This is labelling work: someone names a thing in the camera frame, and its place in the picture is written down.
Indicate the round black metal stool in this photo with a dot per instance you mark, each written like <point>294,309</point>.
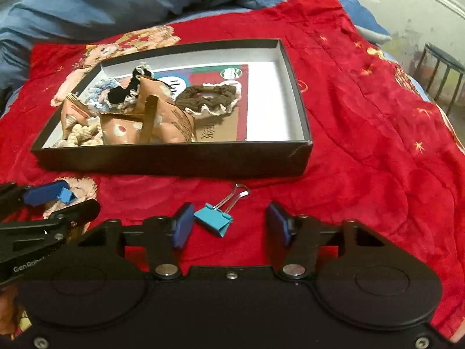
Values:
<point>439,58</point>

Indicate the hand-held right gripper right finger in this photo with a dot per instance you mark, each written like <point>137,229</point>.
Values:
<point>278,223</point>

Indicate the blue and white scrunchie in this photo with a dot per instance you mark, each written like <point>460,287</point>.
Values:
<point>96,91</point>

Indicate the red teddy bear blanket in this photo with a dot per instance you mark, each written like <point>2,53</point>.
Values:
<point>363,134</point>

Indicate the orange snack packet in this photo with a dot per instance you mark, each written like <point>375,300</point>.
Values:
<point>74,116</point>
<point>152,87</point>
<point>170,123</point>
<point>120,131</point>

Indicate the blue plush blanket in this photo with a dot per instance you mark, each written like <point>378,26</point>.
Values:
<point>109,0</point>

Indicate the brown lace-trimmed scrunchie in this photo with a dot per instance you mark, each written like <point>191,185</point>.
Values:
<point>192,100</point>

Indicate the black lace-trimmed scrunchie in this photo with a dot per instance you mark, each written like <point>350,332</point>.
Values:
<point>118,94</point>

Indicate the beige scrunchie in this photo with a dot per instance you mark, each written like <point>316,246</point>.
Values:
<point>81,134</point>

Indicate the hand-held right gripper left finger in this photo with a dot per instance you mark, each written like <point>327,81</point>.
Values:
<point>183,225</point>

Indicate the blue binder clip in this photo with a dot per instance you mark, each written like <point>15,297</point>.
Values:
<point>214,220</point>
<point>67,195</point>

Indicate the shallow black cardboard box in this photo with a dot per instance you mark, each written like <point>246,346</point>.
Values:
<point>181,160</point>

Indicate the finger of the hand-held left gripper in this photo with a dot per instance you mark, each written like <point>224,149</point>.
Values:
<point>72,214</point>
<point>40,193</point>

